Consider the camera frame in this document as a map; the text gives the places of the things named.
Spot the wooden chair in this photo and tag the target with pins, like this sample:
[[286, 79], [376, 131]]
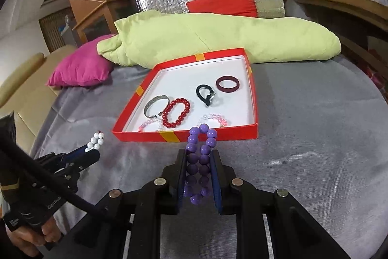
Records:
[[91, 13]]

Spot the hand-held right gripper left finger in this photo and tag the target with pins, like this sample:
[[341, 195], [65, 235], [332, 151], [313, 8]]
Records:
[[182, 174]]

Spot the light green quilt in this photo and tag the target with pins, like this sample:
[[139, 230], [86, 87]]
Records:
[[227, 31]]

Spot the grey blanket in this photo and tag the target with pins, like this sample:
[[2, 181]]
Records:
[[303, 140]]

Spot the person's left hand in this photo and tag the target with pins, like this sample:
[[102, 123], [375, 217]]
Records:
[[27, 242]]

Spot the beige sofa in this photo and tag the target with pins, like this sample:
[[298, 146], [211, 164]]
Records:
[[30, 89]]

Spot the wooden shelf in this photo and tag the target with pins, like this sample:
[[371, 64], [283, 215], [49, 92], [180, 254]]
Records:
[[333, 1]]

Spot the magenta pillow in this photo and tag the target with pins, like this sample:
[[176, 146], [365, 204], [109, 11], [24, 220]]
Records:
[[78, 67]]

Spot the dark red bangle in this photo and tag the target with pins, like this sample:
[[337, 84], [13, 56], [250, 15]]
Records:
[[218, 85]]

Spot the red cardboard box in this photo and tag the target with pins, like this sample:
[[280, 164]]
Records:
[[236, 133]]

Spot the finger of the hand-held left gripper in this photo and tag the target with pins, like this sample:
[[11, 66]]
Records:
[[77, 153], [85, 162]]

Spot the silver metal bangle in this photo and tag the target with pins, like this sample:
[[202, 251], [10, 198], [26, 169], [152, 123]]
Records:
[[156, 99]]

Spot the red cushion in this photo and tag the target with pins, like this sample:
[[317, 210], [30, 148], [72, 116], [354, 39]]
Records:
[[227, 2]]

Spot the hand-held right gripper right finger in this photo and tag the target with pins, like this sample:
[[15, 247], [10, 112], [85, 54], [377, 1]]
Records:
[[216, 177]]

